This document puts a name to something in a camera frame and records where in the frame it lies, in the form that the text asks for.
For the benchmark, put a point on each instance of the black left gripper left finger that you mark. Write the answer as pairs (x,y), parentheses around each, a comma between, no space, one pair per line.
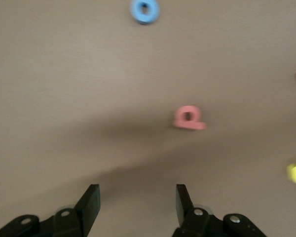
(88,209)

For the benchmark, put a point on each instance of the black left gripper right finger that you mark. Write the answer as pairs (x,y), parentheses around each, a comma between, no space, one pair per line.
(185,212)

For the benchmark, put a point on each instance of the pink foam letter d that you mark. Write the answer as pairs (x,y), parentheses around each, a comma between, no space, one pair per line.
(187,125)

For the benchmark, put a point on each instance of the blue foam letter o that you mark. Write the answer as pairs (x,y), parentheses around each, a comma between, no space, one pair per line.
(150,18)

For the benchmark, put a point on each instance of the brown table cover sheet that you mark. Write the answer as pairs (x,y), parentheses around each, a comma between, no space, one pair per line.
(64,98)

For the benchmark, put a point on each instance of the yellow foam letter u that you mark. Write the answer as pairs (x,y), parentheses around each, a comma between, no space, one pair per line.
(294,174)

